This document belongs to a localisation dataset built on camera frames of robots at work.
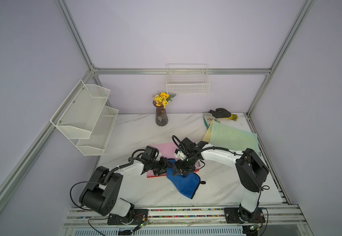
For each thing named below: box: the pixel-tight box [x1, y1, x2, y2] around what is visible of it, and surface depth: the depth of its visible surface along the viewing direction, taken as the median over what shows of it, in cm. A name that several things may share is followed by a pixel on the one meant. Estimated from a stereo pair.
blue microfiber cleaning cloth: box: [166, 158, 201, 200], surface depth 83 cm
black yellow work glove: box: [208, 107, 238, 121], surface depth 121 cm
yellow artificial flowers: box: [151, 91, 177, 109], surface depth 97 cm
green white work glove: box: [202, 112, 221, 130], surface depth 117 cm
